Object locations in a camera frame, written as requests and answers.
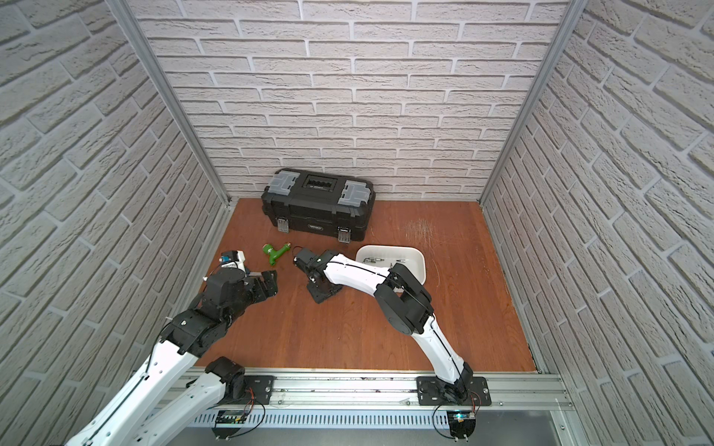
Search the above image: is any white plastic storage box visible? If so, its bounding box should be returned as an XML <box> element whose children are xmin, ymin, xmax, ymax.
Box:
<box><xmin>355</xmin><ymin>245</ymin><xmax>427</xmax><ymax>284</ymax></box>

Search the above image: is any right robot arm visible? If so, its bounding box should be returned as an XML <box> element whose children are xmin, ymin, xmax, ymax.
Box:
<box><xmin>294</xmin><ymin>249</ymin><xmax>473</xmax><ymax>403</ymax></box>

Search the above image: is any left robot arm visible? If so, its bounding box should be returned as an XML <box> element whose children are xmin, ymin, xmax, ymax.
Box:
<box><xmin>68</xmin><ymin>268</ymin><xmax>278</xmax><ymax>445</ymax></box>

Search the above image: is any black plastic toolbox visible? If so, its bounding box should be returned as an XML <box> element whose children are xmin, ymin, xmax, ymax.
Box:
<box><xmin>261</xmin><ymin>168</ymin><xmax>377</xmax><ymax>243</ymax></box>

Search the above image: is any left controller board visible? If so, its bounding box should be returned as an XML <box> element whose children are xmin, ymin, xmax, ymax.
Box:
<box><xmin>212</xmin><ymin>410</ymin><xmax>250</xmax><ymax>440</ymax></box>

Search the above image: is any controller board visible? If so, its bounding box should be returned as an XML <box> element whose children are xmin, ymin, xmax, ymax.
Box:
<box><xmin>446</xmin><ymin>411</ymin><xmax>477</xmax><ymax>442</ymax></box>
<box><xmin>212</xmin><ymin>410</ymin><xmax>250</xmax><ymax>440</ymax></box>

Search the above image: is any right controller board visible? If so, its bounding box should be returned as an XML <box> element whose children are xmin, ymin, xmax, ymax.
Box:
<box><xmin>446</xmin><ymin>411</ymin><xmax>477</xmax><ymax>442</ymax></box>

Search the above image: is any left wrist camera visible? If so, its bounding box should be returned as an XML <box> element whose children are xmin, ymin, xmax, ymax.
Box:
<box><xmin>219</xmin><ymin>250</ymin><xmax>248</xmax><ymax>274</ymax></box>

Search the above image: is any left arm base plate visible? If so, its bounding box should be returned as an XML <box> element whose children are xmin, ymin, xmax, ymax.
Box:
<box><xmin>232</xmin><ymin>375</ymin><xmax>275</xmax><ymax>405</ymax></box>

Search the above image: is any aluminium front rail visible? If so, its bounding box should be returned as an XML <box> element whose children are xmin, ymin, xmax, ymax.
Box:
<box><xmin>110</xmin><ymin>367</ymin><xmax>576</xmax><ymax>430</ymax></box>

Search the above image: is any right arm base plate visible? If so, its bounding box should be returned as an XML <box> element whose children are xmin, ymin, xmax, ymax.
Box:
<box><xmin>416</xmin><ymin>376</ymin><xmax>492</xmax><ymax>406</ymax></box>

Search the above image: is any left aluminium corner post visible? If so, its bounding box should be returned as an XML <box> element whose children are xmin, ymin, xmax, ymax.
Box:
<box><xmin>107</xmin><ymin>0</ymin><xmax>232</xmax><ymax>206</ymax></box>

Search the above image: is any aluminium corner post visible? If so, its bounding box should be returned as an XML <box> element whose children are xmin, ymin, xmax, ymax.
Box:
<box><xmin>479</xmin><ymin>0</ymin><xmax>589</xmax><ymax>204</ymax></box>
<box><xmin>107</xmin><ymin>0</ymin><xmax>232</xmax><ymax>206</ymax></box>

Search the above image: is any right aluminium corner post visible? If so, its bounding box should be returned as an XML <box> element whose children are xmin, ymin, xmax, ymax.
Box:
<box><xmin>479</xmin><ymin>0</ymin><xmax>589</xmax><ymax>204</ymax></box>

